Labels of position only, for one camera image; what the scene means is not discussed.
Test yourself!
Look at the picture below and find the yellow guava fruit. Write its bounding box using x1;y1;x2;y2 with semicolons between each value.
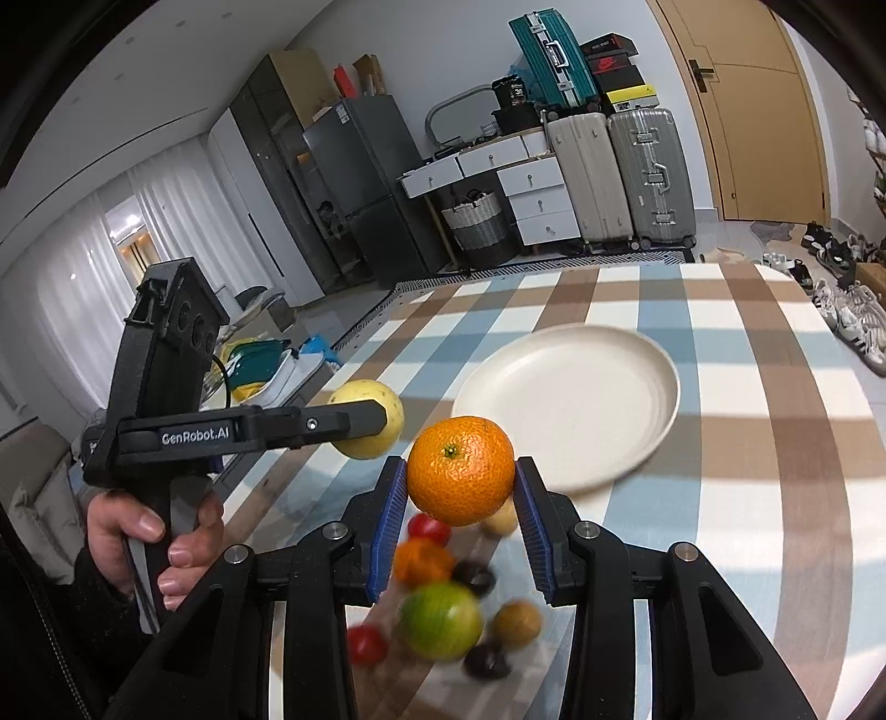
329;379;405;460

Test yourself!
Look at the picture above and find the red tomato front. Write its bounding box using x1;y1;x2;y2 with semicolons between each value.
347;624;389;667

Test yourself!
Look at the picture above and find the red tomato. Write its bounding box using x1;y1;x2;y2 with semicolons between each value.
347;624;389;667
407;513;452;548

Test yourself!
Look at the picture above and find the red tomato back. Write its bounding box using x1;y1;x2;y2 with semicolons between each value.
407;513;452;548

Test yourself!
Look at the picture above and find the brown longan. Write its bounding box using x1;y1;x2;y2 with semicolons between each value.
481;498;518;538
488;600;544;651

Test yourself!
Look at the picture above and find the orange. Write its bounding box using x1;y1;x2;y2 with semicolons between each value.
407;415;515;527

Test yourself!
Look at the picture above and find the orange tangerine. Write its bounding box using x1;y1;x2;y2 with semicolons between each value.
392;537;456;588

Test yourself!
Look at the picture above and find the dark plum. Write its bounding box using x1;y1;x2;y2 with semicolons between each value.
462;642;512;681
451;559;497;599

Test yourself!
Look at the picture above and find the green guava fruit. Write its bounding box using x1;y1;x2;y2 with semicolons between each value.
396;582;483;661

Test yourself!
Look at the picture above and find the dark plum back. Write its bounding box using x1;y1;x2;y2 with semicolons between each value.
451;559;497;599

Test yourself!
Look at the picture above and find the person's left hand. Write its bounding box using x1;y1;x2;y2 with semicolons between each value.
87;492;224;610

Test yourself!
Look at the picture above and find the checkered tablecloth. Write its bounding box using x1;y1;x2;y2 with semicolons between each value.
225;264;884;718

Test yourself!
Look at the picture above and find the black refrigerator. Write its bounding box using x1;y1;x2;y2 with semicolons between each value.
303;95;449;288

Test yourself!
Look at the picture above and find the cream round plate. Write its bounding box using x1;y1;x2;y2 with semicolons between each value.
452;324;682;495

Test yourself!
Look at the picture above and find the woven laundry basket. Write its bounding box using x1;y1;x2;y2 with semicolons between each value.
441;189;519;270

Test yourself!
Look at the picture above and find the white drawer desk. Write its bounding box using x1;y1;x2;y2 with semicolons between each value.
401;127;580;252

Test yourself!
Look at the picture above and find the oval mirror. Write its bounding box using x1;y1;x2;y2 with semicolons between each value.
425;84;498;148

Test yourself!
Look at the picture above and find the beige suitcase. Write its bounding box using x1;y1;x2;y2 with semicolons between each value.
547;112;633;243

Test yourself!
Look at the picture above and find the silver suitcase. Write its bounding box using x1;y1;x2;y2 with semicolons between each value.
608;108;697;248

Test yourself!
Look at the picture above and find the teal suitcase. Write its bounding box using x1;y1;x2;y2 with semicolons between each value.
509;9;599;108

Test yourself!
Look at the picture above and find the stack of shoe boxes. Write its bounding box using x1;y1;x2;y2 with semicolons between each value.
580;33;660;112

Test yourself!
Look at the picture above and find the wooden door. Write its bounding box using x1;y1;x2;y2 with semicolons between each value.
649;0;831;224

